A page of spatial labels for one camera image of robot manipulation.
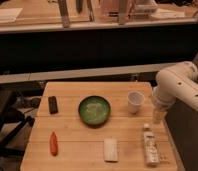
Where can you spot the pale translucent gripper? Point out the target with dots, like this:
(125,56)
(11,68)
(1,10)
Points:
(159,114)

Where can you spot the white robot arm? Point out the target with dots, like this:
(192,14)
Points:
(175,82)

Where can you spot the white plastic cup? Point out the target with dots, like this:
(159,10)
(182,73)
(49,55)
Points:
(135,100)

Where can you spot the white tube bottle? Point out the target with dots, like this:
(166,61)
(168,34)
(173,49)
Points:
(150,147)

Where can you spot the white rectangular sponge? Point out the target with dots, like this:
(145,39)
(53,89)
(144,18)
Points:
(110,150)

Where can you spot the green bowl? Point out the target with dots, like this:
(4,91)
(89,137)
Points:
(94,110)

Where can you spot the black rectangular block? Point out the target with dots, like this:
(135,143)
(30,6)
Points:
(52,101)

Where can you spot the orange toy carrot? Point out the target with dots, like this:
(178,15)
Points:
(53,144)

